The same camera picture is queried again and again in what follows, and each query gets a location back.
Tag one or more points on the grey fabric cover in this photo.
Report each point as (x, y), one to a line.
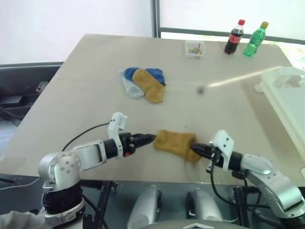
(19, 220)

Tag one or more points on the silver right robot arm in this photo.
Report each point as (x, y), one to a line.
(267, 176)

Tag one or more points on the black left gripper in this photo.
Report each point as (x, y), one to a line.
(127, 142)

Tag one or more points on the brown fuzzy sock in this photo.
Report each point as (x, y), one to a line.
(149, 86)
(174, 143)

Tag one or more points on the white plastic basket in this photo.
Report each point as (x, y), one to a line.
(283, 95)

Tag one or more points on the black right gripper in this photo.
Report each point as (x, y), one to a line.
(212, 155)

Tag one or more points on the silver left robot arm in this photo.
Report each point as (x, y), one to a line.
(62, 164)

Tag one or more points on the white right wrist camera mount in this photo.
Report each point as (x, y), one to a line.
(224, 143)

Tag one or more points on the clear plastic box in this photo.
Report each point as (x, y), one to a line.
(195, 48)

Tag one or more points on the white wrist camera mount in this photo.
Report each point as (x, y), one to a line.
(224, 143)
(114, 126)

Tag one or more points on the cola bottle with red cap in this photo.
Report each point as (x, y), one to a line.
(233, 39)

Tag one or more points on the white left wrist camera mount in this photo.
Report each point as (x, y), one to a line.
(114, 126)

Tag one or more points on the green bottle with yellow cap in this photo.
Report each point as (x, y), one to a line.
(255, 41)

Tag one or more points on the dark robot waist cover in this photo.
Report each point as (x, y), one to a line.
(190, 225)

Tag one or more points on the blue fuzzy sock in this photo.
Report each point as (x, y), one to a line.
(156, 75)

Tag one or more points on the grey window frame post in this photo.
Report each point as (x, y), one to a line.
(155, 16)

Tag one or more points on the grey rounded robot leg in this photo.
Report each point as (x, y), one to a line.
(145, 207)
(205, 206)

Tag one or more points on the light grey sock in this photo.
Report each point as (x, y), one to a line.
(133, 91)

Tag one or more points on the black equipment beside table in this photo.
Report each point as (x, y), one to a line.
(16, 95)

